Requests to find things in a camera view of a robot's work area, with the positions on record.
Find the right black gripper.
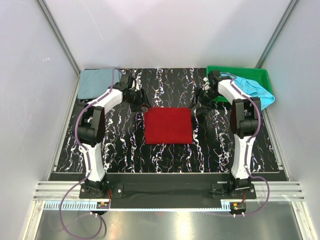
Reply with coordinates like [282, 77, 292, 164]
[188, 87, 221, 115]

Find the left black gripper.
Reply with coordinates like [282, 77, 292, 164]
[125, 88, 152, 113]

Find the red t shirt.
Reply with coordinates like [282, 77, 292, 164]
[144, 107, 193, 145]

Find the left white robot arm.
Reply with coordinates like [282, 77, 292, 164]
[73, 74, 152, 198]

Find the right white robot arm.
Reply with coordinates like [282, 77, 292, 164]
[188, 70, 261, 199]

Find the crumpled cyan t shirt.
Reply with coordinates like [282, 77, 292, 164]
[218, 76, 275, 110]

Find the folded grey-blue t shirt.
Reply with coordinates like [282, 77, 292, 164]
[77, 68, 122, 100]

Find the green plastic bin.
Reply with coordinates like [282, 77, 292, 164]
[206, 65, 274, 96]

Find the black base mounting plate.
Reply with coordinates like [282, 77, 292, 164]
[79, 172, 256, 210]

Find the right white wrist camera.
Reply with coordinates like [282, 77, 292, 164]
[202, 77, 211, 92]

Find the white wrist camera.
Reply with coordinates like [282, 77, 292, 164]
[202, 77, 211, 92]
[131, 79, 140, 92]

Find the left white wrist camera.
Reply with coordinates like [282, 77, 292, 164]
[131, 79, 140, 92]

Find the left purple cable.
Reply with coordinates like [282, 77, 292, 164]
[58, 67, 125, 238]

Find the purple cable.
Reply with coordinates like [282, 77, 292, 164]
[204, 71, 270, 217]
[58, 67, 125, 238]

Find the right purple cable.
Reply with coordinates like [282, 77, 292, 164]
[204, 71, 270, 217]

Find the aluminium rail frame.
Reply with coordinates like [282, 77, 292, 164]
[33, 181, 305, 212]

